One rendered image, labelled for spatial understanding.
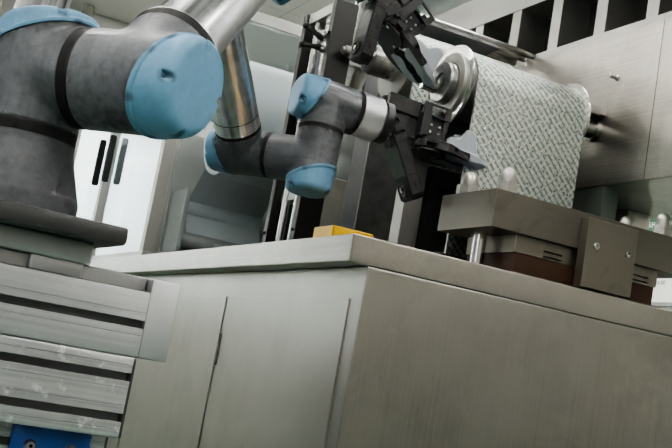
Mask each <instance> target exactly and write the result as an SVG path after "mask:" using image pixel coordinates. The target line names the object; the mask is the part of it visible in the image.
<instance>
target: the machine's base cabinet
mask: <svg viewBox="0 0 672 448"><path fill-rule="evenodd" d="M140 277H145V278H147V279H156V280H161V281H165V282H170V283H175V284H179V285H180V290H179V295H178V300H177V305H176V310H175V315H174V320H173V325H172V330H171V335H170V340H169V345H168V350H167V355H166V360H165V362H157V361H151V360H146V359H140V358H136V359H137V360H136V366H135V370H134V375H133V380H132V385H131V390H130V395H129V400H128V405H127V409H126V414H125V419H124V424H123V429H122V434H121V437H120V438H111V437H108V442H107V447H106V448H672V337H669V336H665V335H661V334H657V333H652V332H648V331H644V330H640V329H635V328H631V327H627V326H622V325H618V324H614V323H610V322H605V321H601V320H597V319H592V318H588V317H584V316H580V315H575V314H571V313H567V312H562V311H558V310H554V309H550V308H545V307H541V306H537V305H532V304H528V303H524V302H520V301H515V300H511V299H507V298H502V297H498V296H494V295H490V294H485V293H481V292H477V291H473V290H468V289H464V288H460V287H455V286H451V285H447V284H443V283H438V282H434V281H430V280H425V279H421V278H417V277H413V276H408V275H404V274H400V273H395V272H391V271H387V270H383V269H378V268H374V267H370V266H365V267H341V268H317V269H293V270H269V271H245V272H221V273H197V274H173V275H149V276H140Z"/></svg>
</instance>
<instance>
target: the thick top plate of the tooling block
mask: <svg viewBox="0 0 672 448"><path fill-rule="evenodd" d="M587 217H591V218H595V219H598V220H602V221H606V222H609V223H613V224H616V225H620V226H623V227H627V228H631V229H634V230H638V231H639V234H638V241H637V249H636V256H635V264H634V265H637V266H640V267H644V268H648V269H652V270H656V271H658V273H657V278H672V237H671V236H667V235H663V234H660V233H656V232H653V231H649V230H646V229H642V228H639V227H635V226H632V225H628V224H624V223H621V222H617V221H614V220H610V219H607V218H603V217H600V216H596V215H593V214H589V213H585V212H582V211H578V210H575V209H571V208H568V207H564V206H561V205H557V204H554V203H550V202H546V201H543V200H539V199H536V198H532V197H529V196H525V195H522V194H518V193H514V192H511V191H507V190H504V189H500V188H492V189H485V190H478V191H471V192H465V193H458V194H451V195H444V196H443V198H442V205H441V211H440V217H439V223H438V229H437V231H440V232H444V233H448V234H452V235H456V236H460V237H464V238H472V237H473V234H474V232H483V233H486V234H487V236H498V235H511V234H519V235H523V236H527V237H530V238H534V239H538V240H542V241H546V242H549V243H553V244H557V245H561V246H565V247H568V248H572V249H576V250H578V245H579V238H580V231H581V224H582V218H587Z"/></svg>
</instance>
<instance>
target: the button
mask: <svg viewBox="0 0 672 448"><path fill-rule="evenodd" d="M352 233H356V234H360V235H364V236H368V237H372V238H373V237H374V236H373V235H372V234H369V233H365V232H361V231H357V230H353V229H349V228H345V227H341V226H337V225H330V226H322V227H315V228H314V233H313V237H323V236H333V235H343V234H352Z"/></svg>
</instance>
